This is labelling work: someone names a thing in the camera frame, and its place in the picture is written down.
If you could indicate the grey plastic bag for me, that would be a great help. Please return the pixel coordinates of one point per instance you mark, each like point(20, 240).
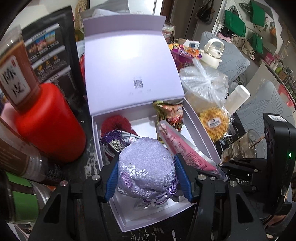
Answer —
point(108, 12)

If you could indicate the glass mug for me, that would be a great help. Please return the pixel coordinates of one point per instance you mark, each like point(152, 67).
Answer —
point(240, 146)

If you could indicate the small white device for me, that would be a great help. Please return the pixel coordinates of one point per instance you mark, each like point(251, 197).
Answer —
point(191, 44)

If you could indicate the person's right hand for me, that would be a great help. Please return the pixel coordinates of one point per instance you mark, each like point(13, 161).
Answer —
point(277, 220)

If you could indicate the lavender brocade pouch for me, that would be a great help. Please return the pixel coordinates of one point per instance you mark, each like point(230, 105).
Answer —
point(143, 166)

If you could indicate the white gift box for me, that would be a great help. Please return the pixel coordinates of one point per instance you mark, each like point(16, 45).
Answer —
point(129, 60)

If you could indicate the black printed bag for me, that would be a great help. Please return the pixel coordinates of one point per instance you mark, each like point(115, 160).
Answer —
point(57, 46)

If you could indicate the green tote bag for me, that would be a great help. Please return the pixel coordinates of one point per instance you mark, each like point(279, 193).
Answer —
point(234, 24)
point(257, 12)
point(257, 42)

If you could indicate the metal spoon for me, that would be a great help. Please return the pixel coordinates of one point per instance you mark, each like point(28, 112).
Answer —
point(256, 141)

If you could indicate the black handbag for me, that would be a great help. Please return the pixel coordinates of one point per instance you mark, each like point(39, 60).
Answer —
point(205, 12)

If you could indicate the clear dessert cup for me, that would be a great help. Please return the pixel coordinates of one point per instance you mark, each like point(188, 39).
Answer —
point(168, 29)

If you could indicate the white fridge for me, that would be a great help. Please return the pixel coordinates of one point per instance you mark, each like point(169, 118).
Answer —
point(145, 7)

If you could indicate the dark red fuzzy scrunchie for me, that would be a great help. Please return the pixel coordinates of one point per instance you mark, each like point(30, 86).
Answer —
point(115, 122)

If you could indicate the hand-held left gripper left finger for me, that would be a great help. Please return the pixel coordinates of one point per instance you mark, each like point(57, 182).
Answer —
point(113, 176)

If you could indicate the green nut snack packet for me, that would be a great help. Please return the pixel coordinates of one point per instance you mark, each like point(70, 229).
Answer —
point(171, 113)

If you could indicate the red canister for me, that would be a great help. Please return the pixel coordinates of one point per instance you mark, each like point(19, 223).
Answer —
point(50, 125)

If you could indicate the clear plastic bag with tub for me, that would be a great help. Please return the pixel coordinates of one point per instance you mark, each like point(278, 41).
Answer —
point(203, 85)

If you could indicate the pink pouch packet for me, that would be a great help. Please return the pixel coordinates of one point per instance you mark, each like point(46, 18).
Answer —
point(185, 148)

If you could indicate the bagged waffle cookies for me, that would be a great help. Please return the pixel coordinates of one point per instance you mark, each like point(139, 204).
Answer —
point(214, 125)

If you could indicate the curved counter with bottles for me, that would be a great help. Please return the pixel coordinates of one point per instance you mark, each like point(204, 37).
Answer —
point(282, 74)

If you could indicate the cluster of spice jars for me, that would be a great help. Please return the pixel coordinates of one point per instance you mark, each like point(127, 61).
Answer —
point(16, 76)

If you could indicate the woven straw fan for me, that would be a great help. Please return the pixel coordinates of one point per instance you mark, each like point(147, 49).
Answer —
point(81, 9)

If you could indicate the grey leaf-pattern covered chair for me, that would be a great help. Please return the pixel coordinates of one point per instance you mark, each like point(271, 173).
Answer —
point(270, 97)
point(233, 62)

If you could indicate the white paper roll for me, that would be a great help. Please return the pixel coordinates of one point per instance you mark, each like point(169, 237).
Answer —
point(238, 97)

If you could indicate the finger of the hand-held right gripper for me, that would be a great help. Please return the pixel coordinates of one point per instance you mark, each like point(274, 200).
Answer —
point(242, 165)

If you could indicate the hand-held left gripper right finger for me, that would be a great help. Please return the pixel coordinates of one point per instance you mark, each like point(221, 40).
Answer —
point(182, 178)

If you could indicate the purple instant noodle cup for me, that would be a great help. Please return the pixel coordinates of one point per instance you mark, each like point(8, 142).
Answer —
point(182, 52)

